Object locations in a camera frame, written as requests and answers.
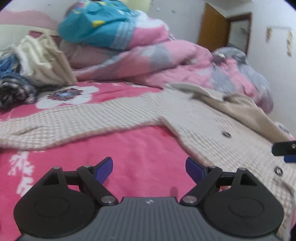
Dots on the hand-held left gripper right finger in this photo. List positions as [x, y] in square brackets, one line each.
[194, 170]

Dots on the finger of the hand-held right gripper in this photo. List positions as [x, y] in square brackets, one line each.
[284, 148]

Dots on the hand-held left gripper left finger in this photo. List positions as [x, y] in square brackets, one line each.
[105, 170]

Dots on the beige checked knit coat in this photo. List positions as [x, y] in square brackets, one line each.
[208, 129]

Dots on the blue plaid clothes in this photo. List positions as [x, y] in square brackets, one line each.
[13, 85]

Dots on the pink floral bed sheet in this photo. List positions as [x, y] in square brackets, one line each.
[138, 150]

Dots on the long beige hanging ornament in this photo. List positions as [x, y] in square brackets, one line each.
[289, 44]

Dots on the pink and grey quilt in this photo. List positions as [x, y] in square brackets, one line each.
[161, 64]

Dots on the short beige hanging ornament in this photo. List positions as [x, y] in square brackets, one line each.
[268, 34]

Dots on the cream folded garment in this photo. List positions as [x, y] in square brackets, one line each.
[32, 60]

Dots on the brown wooden door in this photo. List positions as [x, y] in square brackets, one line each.
[214, 30]

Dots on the pink and white headboard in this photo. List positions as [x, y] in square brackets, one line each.
[25, 20]

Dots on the wall hook rack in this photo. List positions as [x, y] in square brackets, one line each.
[278, 27]

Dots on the dark wooden door frame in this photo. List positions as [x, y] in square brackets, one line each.
[249, 32]

